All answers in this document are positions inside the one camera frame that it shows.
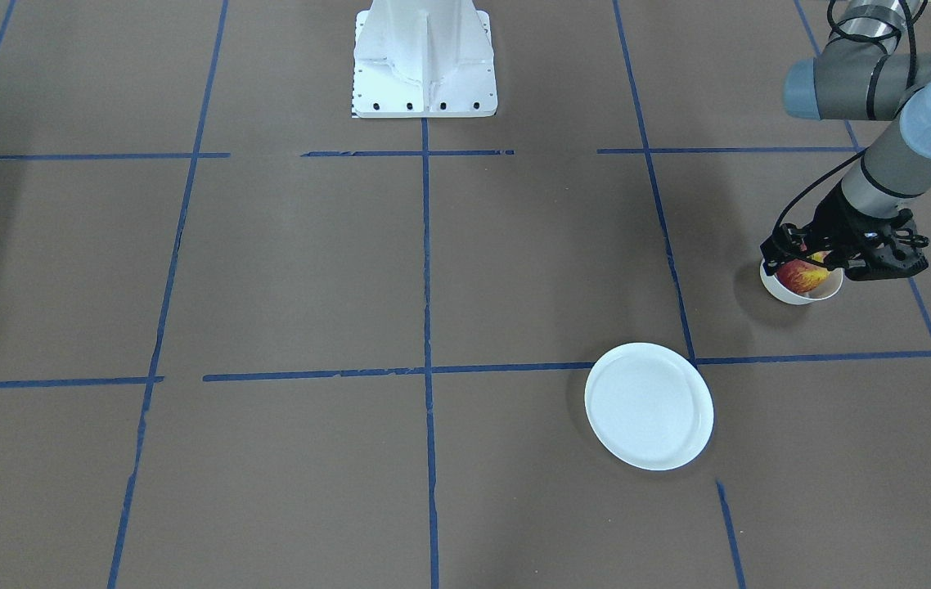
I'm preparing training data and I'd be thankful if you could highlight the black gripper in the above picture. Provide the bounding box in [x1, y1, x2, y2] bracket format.
[760, 182, 884, 277]

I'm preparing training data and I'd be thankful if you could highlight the red yellow apple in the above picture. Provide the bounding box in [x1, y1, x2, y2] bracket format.
[775, 259, 831, 295]

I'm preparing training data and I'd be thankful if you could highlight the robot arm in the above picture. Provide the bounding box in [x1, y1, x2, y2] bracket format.
[760, 1, 931, 281]

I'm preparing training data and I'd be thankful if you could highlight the white bowl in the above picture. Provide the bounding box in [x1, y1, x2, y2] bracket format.
[758, 262, 844, 305]

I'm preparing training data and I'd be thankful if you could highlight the white round plate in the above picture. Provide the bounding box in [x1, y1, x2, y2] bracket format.
[584, 343, 715, 472]

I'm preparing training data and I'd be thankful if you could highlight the brown paper table cover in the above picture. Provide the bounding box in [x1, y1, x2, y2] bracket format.
[0, 1, 931, 588]

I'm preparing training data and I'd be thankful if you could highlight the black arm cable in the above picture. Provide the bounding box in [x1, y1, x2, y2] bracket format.
[771, 0, 929, 246]

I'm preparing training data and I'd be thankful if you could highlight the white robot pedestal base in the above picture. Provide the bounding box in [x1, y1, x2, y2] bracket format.
[351, 1, 499, 119]

